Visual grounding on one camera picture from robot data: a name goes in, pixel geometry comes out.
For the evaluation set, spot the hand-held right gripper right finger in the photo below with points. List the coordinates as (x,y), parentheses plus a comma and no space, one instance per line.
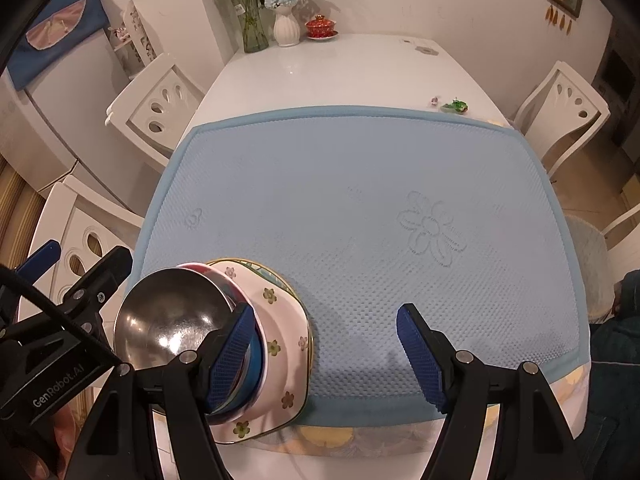
(420,355)

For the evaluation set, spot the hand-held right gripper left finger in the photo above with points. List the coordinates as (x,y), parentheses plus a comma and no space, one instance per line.
(232,355)

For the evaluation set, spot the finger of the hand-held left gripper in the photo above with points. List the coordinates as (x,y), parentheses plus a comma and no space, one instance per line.
(107,270)
(42,257)

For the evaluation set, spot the flower print white plate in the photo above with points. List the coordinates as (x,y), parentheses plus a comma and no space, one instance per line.
(280,325)

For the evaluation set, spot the blue steel bowl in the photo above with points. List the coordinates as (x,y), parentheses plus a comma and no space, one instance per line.
(170,315)

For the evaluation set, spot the red plate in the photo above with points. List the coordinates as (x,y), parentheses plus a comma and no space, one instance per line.
(215,272)

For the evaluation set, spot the gold rimmed patterned plate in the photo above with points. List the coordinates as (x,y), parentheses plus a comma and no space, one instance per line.
(272,276)

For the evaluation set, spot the white cutout chair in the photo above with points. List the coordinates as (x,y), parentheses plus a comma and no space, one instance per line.
(75,220)
(565,105)
(145,95)

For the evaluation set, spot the yellow printed table cover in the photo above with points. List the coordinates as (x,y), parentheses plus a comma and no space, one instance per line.
(325,437)

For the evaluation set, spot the white refrigerator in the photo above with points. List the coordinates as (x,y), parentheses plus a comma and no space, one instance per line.
(65,120)

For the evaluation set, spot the light blue textured mat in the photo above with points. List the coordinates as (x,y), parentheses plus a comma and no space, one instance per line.
(375,185)

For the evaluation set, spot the blue refrigerator cover cloth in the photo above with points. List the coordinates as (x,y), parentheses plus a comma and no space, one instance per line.
(30,67)

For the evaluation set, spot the pale chair cushion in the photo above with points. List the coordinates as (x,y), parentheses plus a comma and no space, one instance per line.
(587,260)

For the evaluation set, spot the person's leg in jeans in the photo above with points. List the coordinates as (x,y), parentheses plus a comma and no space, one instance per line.
(617,385)

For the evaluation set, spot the green frog toy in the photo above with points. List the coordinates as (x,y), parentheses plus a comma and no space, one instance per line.
(457,106)

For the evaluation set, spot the green glass vase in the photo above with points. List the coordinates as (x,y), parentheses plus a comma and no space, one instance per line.
(255,35)

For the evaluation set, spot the white ribbed vase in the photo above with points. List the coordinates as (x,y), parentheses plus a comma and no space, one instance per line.
(286,30)

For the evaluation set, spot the red saucer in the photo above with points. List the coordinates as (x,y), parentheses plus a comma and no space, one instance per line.
(322,36)

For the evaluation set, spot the red lidded teacup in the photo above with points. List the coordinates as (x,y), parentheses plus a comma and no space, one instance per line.
(320,26)

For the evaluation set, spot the dark glass cabinet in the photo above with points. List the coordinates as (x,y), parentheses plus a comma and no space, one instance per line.
(615,72)

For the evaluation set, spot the orange hanging ornaments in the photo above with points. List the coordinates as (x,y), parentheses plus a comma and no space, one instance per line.
(561,20)

